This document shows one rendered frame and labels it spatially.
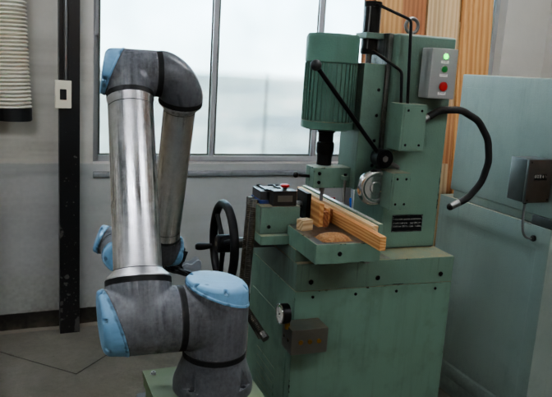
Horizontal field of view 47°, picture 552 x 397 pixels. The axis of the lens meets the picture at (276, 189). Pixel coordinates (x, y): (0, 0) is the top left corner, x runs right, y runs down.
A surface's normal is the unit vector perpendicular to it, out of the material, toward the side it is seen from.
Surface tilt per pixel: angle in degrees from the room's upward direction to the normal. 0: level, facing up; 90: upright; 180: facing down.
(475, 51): 87
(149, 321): 67
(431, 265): 90
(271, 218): 90
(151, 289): 63
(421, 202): 90
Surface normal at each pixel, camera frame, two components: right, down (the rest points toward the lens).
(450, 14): 0.36, 0.14
